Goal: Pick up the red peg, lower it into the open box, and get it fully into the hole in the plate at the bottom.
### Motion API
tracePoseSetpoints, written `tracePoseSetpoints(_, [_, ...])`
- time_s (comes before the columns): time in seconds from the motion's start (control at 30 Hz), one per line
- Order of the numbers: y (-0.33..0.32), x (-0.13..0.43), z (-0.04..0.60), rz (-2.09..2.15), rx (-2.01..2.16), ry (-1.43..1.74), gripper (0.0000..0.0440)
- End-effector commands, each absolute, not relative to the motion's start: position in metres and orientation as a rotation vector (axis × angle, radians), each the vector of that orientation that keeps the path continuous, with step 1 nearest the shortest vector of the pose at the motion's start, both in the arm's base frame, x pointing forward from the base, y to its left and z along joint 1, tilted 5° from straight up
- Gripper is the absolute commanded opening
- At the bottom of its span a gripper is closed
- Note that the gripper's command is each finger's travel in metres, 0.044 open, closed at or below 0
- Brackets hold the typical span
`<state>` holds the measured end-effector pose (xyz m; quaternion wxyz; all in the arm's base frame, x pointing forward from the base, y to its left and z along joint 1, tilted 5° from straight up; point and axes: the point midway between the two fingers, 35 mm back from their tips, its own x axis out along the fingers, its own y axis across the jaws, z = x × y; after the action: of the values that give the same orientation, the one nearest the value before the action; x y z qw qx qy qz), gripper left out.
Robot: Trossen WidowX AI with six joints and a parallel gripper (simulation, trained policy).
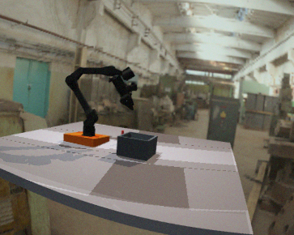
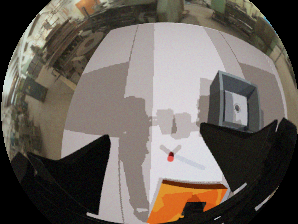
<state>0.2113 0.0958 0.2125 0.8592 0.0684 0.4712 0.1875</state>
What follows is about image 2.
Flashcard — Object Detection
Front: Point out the dark red peg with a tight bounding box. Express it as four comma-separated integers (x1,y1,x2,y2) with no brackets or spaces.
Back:
168,152,174,163

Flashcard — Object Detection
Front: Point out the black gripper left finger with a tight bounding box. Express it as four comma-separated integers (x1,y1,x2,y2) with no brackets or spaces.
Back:
27,135,112,216

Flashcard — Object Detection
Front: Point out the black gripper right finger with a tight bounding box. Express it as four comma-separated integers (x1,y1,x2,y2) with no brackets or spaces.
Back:
200,119,278,192

